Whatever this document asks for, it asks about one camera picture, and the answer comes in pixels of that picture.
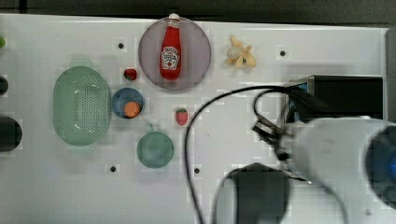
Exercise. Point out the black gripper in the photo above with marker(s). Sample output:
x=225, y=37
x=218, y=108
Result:
x=269, y=132

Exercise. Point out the black toaster oven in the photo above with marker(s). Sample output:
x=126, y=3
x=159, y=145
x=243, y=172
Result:
x=346, y=96

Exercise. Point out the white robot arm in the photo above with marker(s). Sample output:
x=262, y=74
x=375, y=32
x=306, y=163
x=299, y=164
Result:
x=352, y=158

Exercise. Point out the peeled toy banana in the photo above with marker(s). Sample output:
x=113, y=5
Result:
x=239, y=55

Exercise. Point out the red toy strawberry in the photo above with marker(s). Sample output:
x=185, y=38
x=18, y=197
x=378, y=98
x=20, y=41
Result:
x=182, y=116

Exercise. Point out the grey round plate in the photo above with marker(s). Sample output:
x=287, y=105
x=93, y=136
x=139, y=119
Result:
x=196, y=55

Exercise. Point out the green round cup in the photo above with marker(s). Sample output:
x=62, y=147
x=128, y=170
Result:
x=155, y=149

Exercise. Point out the red ketchup bottle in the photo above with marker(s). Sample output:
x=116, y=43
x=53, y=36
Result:
x=170, y=55

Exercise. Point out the orange toy ball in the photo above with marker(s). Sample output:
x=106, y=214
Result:
x=132, y=109

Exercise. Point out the blue bowl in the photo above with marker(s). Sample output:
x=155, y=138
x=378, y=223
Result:
x=123, y=96

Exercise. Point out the small red toy tomato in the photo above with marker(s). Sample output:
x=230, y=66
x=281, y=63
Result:
x=130, y=74

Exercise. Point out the green oval colander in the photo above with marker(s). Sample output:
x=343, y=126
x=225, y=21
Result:
x=81, y=106

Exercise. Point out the black cylinder large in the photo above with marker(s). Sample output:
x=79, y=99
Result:
x=10, y=134

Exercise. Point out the black cylinder small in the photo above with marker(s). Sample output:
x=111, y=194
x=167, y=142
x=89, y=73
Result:
x=3, y=85

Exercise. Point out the green cylinder peg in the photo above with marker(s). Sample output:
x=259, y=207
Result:
x=2, y=42

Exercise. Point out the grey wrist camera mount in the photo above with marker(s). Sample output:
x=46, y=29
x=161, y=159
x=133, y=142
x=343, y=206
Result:
x=254, y=194

